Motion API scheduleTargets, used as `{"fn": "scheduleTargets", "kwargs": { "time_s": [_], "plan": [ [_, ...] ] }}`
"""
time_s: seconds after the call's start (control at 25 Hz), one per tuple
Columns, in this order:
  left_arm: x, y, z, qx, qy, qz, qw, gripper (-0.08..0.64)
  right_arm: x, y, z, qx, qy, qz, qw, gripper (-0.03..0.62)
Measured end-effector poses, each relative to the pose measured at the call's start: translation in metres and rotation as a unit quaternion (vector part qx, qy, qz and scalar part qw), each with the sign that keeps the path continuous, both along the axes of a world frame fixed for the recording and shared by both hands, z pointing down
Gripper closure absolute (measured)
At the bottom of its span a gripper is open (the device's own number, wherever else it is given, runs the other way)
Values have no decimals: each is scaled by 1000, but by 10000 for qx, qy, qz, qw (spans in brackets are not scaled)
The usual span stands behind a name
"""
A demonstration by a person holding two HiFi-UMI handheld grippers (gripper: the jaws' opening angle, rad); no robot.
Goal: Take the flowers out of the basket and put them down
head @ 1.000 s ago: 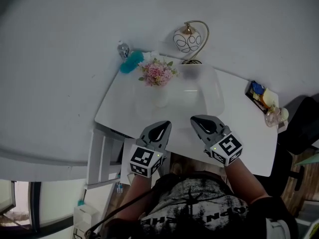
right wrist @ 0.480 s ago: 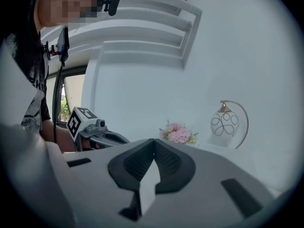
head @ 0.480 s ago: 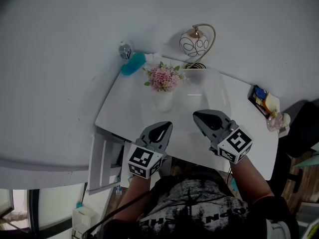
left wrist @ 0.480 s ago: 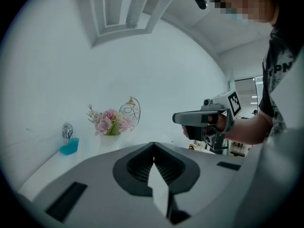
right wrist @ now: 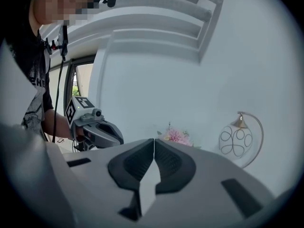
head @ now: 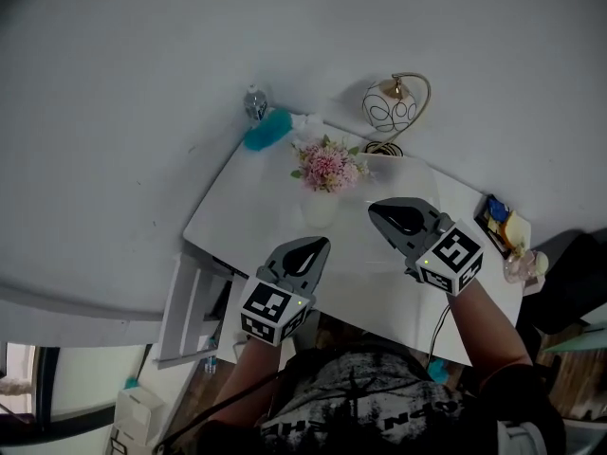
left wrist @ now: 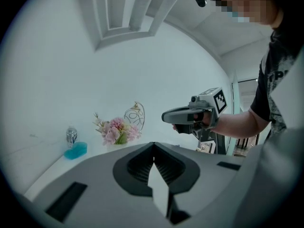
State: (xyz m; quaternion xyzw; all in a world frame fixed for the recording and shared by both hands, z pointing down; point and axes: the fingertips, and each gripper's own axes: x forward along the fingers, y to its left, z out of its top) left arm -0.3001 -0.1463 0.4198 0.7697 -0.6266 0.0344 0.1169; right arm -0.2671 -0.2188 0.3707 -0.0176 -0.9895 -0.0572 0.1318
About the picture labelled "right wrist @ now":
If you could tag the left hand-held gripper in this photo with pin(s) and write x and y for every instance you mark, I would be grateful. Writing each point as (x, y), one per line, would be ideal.
(78, 113)

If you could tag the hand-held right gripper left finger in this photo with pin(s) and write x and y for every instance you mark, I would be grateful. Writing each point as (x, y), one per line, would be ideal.
(99, 186)

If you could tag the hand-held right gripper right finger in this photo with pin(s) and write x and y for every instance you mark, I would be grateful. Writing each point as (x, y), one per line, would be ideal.
(202, 193)

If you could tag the pink flowers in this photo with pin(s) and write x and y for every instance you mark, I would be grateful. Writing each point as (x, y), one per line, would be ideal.
(177, 136)

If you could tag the person's left forearm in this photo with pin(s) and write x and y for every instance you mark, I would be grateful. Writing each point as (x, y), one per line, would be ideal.
(59, 125)

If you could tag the window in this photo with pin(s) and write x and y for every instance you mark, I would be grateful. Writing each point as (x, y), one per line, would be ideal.
(82, 79)

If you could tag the gold lamp with globe shade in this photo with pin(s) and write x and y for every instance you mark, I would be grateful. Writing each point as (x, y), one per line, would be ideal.
(235, 139)

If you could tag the person's black printed t-shirt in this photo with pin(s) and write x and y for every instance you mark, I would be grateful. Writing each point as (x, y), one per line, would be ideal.
(26, 63)

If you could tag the person's head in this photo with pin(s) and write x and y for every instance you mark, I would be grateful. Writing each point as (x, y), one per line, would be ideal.
(59, 1)

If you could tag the wall socket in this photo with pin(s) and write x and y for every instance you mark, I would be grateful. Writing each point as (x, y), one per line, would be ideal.
(60, 140)

